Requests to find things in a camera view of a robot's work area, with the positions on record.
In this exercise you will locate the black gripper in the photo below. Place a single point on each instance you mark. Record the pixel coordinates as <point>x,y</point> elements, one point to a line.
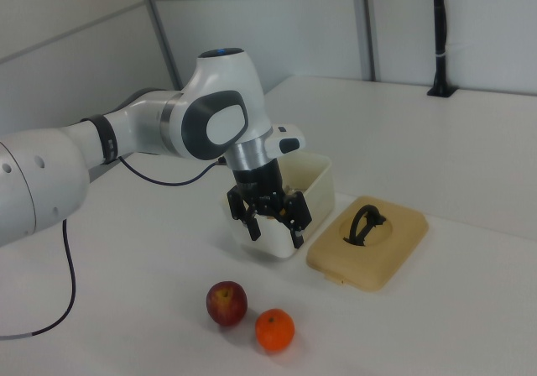
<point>258,181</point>

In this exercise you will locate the red apple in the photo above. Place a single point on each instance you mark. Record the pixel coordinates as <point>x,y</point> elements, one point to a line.
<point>226,306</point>

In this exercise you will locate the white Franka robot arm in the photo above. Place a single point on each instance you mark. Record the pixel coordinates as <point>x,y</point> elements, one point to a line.
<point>138,120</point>

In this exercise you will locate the cream plastic container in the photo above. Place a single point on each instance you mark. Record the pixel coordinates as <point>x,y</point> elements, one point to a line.
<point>319,191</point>

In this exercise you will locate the orange fruit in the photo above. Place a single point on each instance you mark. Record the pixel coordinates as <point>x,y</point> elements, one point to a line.
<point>274,332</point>

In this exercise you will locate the tan plastic container lid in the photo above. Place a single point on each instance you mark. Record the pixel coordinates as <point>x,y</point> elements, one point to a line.
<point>398,250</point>

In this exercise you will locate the black pole with base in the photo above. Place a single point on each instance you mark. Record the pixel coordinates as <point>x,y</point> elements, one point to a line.
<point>439,36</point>

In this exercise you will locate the upright grey partition post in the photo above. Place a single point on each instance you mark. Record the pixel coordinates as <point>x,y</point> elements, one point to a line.
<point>364,27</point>

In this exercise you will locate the slanted grey partition post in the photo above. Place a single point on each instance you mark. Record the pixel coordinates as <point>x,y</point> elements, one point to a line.
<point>161,27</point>

